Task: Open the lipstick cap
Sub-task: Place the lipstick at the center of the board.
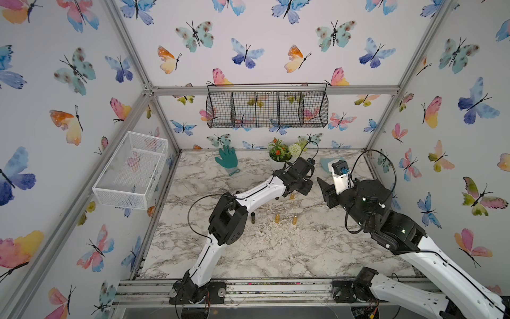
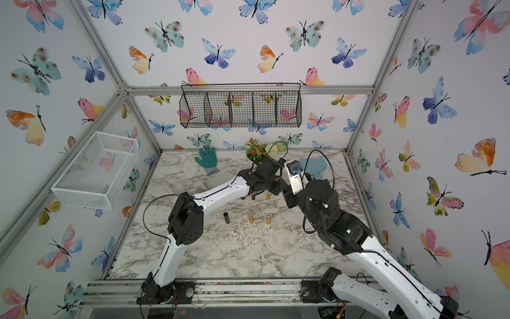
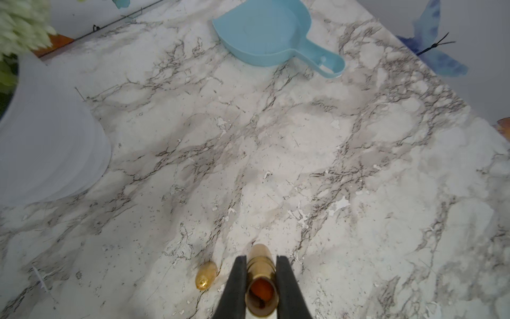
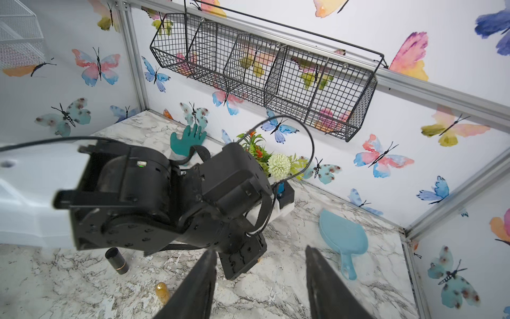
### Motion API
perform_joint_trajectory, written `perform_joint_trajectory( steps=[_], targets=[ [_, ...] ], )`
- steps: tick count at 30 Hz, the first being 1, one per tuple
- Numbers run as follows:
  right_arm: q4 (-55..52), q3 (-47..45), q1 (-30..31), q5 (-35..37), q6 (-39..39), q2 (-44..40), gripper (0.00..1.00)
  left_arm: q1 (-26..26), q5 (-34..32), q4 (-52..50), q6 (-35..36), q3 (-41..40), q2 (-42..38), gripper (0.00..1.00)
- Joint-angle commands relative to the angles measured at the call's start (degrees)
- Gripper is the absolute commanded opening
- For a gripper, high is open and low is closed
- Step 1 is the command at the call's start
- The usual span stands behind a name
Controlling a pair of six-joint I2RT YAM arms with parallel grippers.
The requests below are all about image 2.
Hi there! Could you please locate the teal hand-shaped silicone mat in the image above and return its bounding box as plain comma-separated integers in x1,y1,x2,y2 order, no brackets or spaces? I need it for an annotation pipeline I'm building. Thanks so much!
195,146,219,175

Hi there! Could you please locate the white mesh wall basket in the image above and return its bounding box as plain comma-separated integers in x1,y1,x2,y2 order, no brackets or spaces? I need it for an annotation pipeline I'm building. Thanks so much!
51,131,139,210

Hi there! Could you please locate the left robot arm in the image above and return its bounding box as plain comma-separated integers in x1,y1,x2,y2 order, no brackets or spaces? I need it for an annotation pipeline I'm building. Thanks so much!
136,174,288,305

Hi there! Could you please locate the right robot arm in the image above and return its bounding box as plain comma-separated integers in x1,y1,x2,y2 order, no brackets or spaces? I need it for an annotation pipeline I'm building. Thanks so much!
281,179,458,318

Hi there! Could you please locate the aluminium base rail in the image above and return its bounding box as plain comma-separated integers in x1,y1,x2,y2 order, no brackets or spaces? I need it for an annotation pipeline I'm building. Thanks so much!
79,278,383,308

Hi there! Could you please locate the artificial flower plant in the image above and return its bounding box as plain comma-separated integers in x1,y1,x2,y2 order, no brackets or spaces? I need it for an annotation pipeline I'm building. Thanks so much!
244,138,287,163

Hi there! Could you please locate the light blue handled dish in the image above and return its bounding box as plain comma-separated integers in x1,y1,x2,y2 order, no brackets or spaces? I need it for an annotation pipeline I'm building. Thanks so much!
300,158,328,180

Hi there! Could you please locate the black lipstick tube lessxcoco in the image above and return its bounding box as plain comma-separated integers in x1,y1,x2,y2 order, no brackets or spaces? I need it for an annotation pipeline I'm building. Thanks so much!
223,212,230,224

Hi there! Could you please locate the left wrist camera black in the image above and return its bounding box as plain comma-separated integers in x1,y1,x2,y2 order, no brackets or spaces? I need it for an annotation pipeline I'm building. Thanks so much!
254,157,283,180

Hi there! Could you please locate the black wire wall basket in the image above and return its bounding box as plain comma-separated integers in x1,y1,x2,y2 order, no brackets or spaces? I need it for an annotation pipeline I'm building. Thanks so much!
178,82,302,129

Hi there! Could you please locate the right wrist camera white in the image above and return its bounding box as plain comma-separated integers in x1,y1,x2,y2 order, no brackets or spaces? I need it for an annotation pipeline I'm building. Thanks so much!
286,160,304,195

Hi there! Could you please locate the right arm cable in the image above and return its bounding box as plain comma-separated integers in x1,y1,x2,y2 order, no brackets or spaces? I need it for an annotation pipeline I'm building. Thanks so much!
300,149,459,319

